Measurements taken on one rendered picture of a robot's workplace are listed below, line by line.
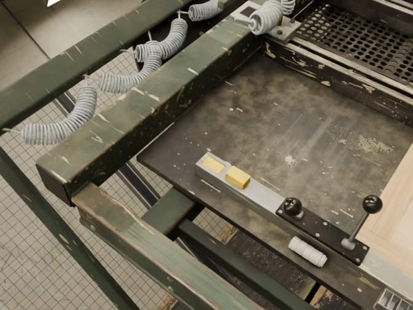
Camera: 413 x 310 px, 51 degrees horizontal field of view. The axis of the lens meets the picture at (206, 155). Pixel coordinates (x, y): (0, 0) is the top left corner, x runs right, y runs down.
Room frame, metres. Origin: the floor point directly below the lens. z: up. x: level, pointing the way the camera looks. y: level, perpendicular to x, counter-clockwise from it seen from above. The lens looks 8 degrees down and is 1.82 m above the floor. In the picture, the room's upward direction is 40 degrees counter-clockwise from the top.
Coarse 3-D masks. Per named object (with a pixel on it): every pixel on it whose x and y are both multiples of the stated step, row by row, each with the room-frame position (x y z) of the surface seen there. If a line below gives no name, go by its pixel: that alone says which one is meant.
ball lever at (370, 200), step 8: (368, 200) 0.79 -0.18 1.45; (376, 200) 0.78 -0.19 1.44; (368, 208) 0.78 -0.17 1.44; (376, 208) 0.78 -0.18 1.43; (368, 216) 0.80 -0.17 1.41; (360, 224) 0.81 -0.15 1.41; (352, 232) 0.82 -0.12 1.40; (344, 240) 0.83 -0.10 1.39; (352, 240) 0.82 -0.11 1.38; (352, 248) 0.82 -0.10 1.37
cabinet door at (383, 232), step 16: (400, 176) 0.98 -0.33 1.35; (384, 192) 0.95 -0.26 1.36; (400, 192) 0.95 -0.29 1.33; (384, 208) 0.92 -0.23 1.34; (400, 208) 0.92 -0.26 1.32; (368, 224) 0.90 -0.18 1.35; (384, 224) 0.90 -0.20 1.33; (400, 224) 0.90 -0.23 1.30; (368, 240) 0.87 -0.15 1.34; (384, 240) 0.87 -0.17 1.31; (400, 240) 0.87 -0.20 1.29; (384, 256) 0.84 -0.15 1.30; (400, 256) 0.84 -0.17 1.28
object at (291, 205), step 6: (288, 198) 0.80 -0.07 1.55; (294, 198) 0.79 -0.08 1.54; (288, 204) 0.79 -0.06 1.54; (294, 204) 0.78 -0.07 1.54; (300, 204) 0.79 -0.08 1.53; (288, 210) 0.79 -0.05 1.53; (294, 210) 0.78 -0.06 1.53; (300, 210) 0.78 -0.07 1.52; (294, 216) 0.79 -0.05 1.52; (300, 216) 0.88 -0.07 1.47
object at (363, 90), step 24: (288, 0) 1.20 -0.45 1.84; (288, 24) 1.28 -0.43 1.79; (264, 48) 1.33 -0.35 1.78; (288, 48) 1.26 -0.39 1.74; (312, 48) 1.25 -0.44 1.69; (312, 72) 1.25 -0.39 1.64; (336, 72) 1.19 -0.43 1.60; (360, 72) 1.18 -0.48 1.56; (360, 96) 1.18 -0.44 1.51; (384, 96) 1.13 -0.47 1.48; (408, 96) 1.12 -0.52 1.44; (408, 120) 1.11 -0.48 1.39
